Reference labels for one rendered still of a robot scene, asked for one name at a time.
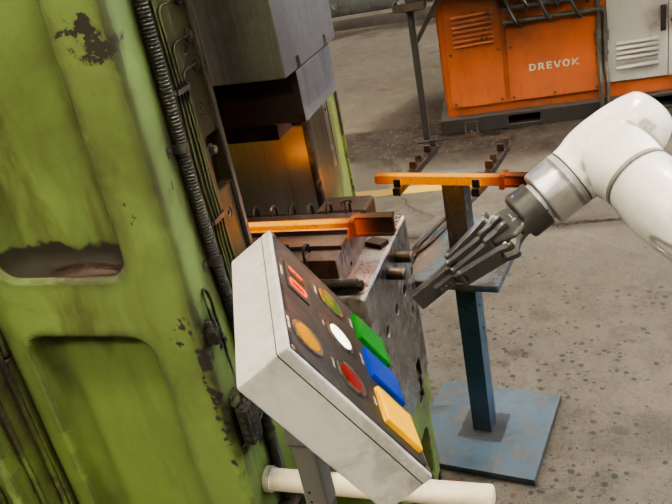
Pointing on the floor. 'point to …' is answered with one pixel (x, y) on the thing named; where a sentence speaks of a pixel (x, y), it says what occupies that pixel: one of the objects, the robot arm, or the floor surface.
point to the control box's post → (314, 477)
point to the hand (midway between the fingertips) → (434, 287)
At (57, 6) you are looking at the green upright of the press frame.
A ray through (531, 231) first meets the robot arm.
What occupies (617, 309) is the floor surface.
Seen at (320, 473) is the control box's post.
